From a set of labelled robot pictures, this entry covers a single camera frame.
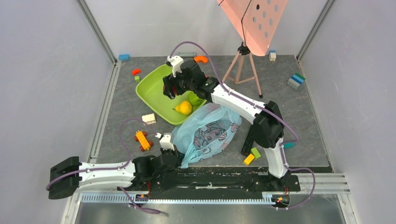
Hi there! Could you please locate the red fake fruit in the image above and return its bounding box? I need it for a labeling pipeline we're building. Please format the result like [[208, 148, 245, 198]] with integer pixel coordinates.
[[172, 86, 178, 96]]

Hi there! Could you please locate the lime green plastic tray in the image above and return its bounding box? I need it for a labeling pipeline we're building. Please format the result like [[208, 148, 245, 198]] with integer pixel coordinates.
[[135, 64, 189, 126]]

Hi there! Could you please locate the yellow fake fruit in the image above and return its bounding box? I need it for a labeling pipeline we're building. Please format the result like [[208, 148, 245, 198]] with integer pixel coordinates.
[[173, 100, 193, 116]]

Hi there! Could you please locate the light blue printed plastic bag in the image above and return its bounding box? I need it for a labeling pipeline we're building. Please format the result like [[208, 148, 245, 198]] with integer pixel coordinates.
[[171, 103, 242, 168]]

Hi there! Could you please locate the green fake apple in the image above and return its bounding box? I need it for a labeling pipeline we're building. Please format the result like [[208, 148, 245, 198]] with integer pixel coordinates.
[[187, 91, 204, 106]]

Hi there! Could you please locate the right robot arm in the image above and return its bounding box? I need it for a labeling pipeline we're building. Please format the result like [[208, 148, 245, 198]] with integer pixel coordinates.
[[163, 56, 291, 190]]

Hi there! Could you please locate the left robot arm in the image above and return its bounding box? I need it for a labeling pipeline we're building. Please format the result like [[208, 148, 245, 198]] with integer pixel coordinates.
[[46, 149, 184, 200]]

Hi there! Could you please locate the orange arch toy block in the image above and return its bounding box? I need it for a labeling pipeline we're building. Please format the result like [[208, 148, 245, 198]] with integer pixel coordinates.
[[194, 56, 208, 63]]

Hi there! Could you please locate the red semicircle toy block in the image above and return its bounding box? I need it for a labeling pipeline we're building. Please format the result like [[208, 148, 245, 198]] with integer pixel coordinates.
[[131, 69, 141, 76]]

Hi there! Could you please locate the yellow red toy car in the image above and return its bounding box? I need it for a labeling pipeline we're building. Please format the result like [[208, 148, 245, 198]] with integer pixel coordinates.
[[134, 131, 153, 152]]

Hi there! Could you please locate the white toy brick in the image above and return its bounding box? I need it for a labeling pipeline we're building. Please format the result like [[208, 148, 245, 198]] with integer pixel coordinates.
[[141, 113, 156, 125]]

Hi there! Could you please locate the blue toy brick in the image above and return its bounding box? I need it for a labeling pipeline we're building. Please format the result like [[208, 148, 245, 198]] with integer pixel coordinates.
[[118, 54, 130, 61]]

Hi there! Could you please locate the pink tripod stand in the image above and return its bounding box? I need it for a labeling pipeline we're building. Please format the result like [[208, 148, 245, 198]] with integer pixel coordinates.
[[222, 42, 263, 99]]

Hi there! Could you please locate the yellow toy block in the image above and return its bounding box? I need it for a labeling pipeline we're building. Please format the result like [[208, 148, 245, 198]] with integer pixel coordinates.
[[243, 154, 255, 166]]

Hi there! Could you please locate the black toy microphone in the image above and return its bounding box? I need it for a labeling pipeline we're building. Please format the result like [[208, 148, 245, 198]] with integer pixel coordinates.
[[240, 129, 255, 157]]

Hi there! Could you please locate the white blue small brick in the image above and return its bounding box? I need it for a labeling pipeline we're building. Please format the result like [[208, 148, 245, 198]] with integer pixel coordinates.
[[269, 50, 276, 62]]

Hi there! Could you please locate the green toy block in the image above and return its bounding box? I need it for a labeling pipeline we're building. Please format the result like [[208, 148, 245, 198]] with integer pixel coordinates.
[[250, 147, 261, 160]]

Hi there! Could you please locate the pink perforated board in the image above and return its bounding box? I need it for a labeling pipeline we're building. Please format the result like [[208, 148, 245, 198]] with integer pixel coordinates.
[[217, 0, 288, 56]]

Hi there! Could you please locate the grey blue green brick stack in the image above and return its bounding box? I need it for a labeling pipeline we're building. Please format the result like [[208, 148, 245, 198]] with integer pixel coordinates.
[[287, 73, 305, 90]]

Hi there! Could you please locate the teal toy cube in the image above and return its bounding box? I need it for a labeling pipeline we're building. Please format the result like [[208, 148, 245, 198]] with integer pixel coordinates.
[[283, 142, 295, 149]]

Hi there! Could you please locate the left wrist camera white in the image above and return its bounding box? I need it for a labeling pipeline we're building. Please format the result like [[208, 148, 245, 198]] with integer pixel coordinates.
[[155, 133, 175, 151]]

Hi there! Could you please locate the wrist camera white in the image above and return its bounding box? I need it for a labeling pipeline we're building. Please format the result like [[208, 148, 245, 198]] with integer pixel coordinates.
[[155, 133, 175, 151], [166, 56, 184, 77]]

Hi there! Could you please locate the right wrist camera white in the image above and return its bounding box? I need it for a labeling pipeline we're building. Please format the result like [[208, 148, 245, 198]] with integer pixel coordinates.
[[166, 56, 184, 77]]

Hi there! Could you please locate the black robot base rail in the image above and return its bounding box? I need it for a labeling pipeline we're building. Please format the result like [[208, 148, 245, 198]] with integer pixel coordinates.
[[125, 166, 301, 200]]

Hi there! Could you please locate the grey metal handle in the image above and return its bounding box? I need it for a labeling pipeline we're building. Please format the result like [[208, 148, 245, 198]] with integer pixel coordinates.
[[177, 51, 197, 58]]

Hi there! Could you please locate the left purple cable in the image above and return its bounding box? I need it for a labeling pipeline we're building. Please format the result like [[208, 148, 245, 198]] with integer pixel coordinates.
[[45, 117, 163, 215]]

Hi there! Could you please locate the purple cable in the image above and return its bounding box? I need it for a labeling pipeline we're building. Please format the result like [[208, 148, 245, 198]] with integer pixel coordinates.
[[45, 117, 163, 215], [168, 41, 316, 211]]

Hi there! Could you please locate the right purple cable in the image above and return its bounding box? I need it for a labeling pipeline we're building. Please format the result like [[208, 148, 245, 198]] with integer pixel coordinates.
[[168, 41, 316, 211]]

